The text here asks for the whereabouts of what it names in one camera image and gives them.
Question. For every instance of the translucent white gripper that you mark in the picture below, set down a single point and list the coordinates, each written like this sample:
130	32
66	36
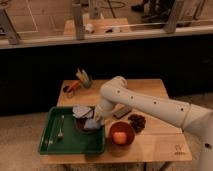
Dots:
98	118

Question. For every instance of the blue grey cloth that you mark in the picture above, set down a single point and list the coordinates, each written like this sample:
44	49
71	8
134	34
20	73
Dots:
85	114

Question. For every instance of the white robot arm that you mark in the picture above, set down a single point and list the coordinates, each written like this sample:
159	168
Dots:
192	118

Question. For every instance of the grey sponge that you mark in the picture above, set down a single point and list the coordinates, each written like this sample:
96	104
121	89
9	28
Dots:
122	112

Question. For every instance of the red bowl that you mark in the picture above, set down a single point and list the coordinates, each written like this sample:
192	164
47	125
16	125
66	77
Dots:
122	127

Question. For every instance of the orange fruit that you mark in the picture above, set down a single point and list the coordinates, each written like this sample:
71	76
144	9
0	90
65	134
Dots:
120	138

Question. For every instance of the grey utensil holder cup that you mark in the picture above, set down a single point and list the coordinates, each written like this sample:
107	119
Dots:
84	78

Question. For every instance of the bunch of dark grapes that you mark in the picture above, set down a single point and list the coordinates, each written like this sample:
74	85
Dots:
137	122

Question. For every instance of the green plastic tray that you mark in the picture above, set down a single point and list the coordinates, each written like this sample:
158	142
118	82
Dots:
73	142

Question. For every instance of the metal fork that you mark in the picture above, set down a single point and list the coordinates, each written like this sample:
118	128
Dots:
60	132

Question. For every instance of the metal spoon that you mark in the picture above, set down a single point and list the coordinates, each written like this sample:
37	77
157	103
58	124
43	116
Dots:
55	132

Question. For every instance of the wooden background table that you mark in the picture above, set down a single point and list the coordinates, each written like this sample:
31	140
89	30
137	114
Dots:
100	26

